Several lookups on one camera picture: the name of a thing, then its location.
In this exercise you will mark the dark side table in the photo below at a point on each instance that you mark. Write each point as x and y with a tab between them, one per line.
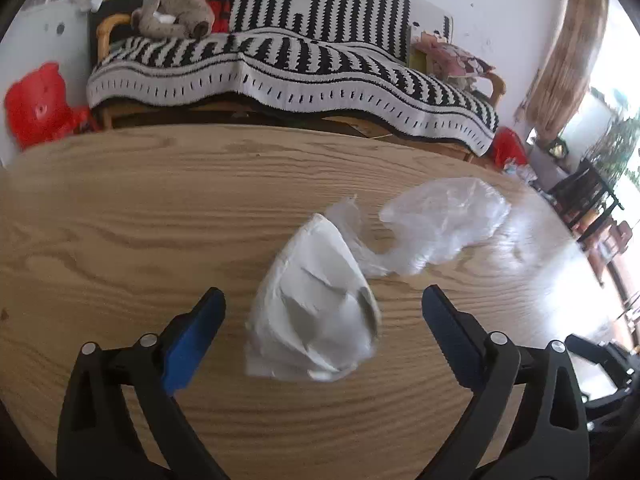
583	191

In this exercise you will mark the potted green plant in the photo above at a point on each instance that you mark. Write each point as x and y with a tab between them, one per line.
611	153

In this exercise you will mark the white cabinet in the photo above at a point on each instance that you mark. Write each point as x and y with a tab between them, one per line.
53	32

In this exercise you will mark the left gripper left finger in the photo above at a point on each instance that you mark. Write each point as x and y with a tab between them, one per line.
96	436

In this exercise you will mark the clear plastic bag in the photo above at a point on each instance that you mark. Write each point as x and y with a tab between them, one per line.
431	223

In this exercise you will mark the brown plush toy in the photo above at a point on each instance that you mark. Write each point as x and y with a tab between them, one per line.
181	19

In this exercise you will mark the floral cushion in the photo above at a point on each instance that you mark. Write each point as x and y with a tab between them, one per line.
431	55

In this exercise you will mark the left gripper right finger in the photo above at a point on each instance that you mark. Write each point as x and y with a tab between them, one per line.
549	437

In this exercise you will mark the red cushion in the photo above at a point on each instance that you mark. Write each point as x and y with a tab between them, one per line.
221	11

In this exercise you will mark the checked curtain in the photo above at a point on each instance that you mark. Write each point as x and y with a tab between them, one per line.
559	88

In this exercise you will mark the red plastic bag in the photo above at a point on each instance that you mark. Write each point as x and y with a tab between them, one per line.
508	147

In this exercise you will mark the black white striped sofa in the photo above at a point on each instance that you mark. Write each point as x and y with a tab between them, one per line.
306	57

